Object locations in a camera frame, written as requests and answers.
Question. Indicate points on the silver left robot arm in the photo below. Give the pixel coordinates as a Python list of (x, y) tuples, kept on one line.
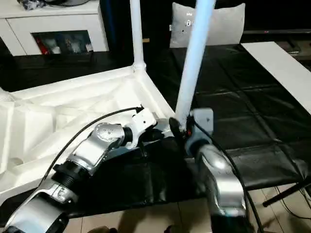
[(92, 148)]

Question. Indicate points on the black work mat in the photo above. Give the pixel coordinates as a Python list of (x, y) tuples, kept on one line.
[(243, 97)]

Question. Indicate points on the dark robot foot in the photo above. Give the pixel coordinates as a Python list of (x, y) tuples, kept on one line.
[(170, 229), (102, 230)]

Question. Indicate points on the grey cushion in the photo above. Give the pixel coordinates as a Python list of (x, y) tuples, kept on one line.
[(223, 26)]

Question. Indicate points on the small white cup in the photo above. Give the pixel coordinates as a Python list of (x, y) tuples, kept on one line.
[(88, 47), (56, 49)]

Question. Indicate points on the tall black cabinet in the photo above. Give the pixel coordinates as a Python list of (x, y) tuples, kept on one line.
[(155, 19)]

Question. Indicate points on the white flat board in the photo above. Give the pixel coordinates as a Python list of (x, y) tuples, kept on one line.
[(279, 68)]

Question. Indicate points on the black metal bench leg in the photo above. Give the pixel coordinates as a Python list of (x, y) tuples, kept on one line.
[(286, 194)]

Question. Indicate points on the black bar with red mark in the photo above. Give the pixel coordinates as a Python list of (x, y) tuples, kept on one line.
[(279, 31)]

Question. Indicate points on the red box in cabinet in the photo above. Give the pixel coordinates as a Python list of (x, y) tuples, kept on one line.
[(43, 47)]

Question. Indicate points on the white cabinet with glass doors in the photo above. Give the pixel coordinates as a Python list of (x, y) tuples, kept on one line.
[(60, 21)]

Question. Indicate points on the round grey appliance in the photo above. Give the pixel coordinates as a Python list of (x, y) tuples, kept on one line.
[(70, 2)]

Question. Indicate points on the black clutter pile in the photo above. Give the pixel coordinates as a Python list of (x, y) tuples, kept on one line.
[(25, 2)]

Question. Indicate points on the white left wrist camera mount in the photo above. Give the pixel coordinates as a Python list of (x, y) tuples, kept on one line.
[(143, 120)]

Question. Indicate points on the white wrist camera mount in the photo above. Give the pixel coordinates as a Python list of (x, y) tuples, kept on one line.
[(204, 119), (143, 120)]

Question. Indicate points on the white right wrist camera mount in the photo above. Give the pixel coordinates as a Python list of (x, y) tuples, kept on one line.
[(204, 119)]

